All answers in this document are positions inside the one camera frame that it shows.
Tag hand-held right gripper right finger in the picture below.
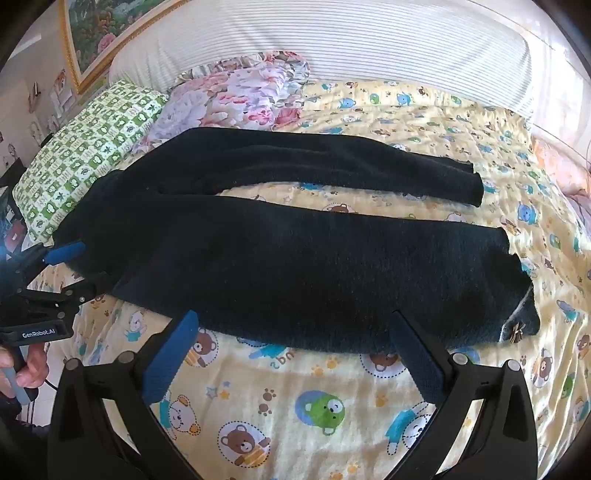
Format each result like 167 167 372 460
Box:
390 310 539 480

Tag pink floral pillow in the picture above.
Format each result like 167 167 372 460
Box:
131 51 311 155

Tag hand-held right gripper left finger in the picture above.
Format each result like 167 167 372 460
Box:
46 310 200 480

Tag dark bedside furniture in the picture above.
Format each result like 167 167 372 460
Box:
0 157 28 259

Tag paper wall stickers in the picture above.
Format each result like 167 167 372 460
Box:
25 69 77 139

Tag gold framed floral painting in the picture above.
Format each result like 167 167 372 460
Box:
62 0 185 95

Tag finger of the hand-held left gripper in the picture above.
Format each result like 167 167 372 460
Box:
14 274 114 308
9 242 87 287

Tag person's left hand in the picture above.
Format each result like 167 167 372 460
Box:
0 344 49 403

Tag white striped headboard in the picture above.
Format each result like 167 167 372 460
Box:
108 0 568 139

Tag pink blanket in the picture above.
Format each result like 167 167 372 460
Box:
531 134 591 217

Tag green white checked pillow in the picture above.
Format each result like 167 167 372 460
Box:
13 79 171 245

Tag yellow bear printed bed sheet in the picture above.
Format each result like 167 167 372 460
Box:
28 78 591 480

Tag black pants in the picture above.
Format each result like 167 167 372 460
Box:
51 127 541 356

